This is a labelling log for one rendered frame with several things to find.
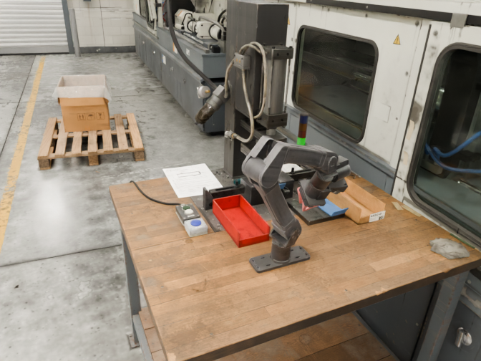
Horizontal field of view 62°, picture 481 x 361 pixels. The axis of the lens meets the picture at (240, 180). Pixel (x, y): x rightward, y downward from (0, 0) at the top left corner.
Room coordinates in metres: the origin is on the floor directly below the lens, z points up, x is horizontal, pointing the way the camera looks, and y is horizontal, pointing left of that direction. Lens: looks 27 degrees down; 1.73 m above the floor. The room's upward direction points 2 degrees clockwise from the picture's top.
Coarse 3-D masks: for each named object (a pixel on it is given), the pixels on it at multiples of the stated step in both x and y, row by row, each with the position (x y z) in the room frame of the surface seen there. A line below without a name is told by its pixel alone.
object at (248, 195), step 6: (240, 180) 1.50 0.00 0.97; (246, 186) 1.45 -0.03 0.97; (288, 186) 1.49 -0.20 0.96; (246, 192) 1.45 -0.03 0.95; (252, 192) 1.42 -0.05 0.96; (258, 192) 1.43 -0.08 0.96; (282, 192) 1.48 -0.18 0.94; (246, 198) 1.45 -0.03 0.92; (252, 198) 1.42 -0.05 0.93; (258, 198) 1.43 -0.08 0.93; (252, 204) 1.42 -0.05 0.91; (258, 204) 1.43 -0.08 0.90
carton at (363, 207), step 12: (348, 180) 1.56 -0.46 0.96; (348, 192) 1.55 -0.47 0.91; (360, 192) 1.48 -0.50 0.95; (336, 204) 1.43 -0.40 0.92; (348, 204) 1.37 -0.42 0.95; (360, 204) 1.46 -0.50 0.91; (372, 204) 1.41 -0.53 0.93; (384, 204) 1.36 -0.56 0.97; (348, 216) 1.36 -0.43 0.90; (360, 216) 1.31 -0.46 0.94; (372, 216) 1.33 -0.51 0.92
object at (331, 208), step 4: (328, 200) 1.45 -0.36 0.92; (328, 204) 1.41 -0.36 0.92; (332, 204) 1.42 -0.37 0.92; (324, 208) 1.38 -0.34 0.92; (328, 208) 1.38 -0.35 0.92; (332, 208) 1.38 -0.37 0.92; (336, 208) 1.38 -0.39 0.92; (340, 208) 1.38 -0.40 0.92; (344, 208) 1.34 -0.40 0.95; (348, 208) 1.35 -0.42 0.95; (328, 212) 1.35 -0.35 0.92; (332, 212) 1.35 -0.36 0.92; (336, 212) 1.32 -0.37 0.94; (340, 212) 1.34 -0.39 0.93; (344, 212) 1.36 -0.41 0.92
